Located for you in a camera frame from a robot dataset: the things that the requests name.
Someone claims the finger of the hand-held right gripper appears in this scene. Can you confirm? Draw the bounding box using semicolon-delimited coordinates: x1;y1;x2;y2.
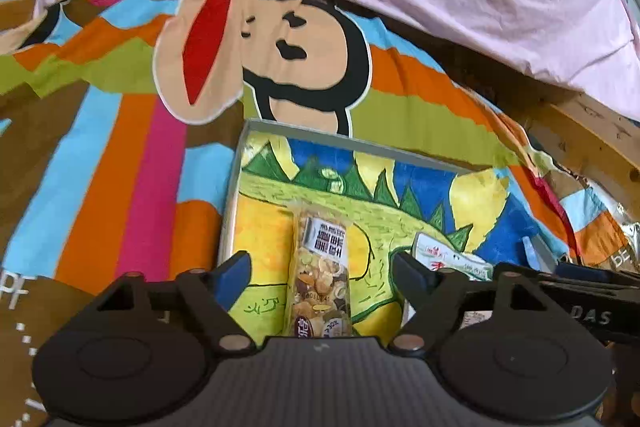
521;236;557;272
555;259;640;289

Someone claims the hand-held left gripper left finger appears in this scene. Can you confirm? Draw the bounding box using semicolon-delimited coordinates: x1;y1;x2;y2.
95;251;258;356

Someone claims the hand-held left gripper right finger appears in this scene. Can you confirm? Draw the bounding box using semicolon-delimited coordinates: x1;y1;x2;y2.
390;251;551;355

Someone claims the white snack packet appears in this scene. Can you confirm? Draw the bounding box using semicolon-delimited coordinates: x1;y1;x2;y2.
411;231;508;285

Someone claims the metal tray with dinosaur picture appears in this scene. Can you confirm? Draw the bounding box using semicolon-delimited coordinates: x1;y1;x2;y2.
216;118;561;348

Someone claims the clear mixed nut bar packet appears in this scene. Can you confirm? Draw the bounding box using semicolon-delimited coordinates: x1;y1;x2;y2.
282;202;357;339

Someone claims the colourful printed blanket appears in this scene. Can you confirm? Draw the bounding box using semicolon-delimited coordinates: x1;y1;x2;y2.
0;0;640;427

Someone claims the wooden bed frame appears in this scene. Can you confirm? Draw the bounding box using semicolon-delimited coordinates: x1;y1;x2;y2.
520;92;640;218

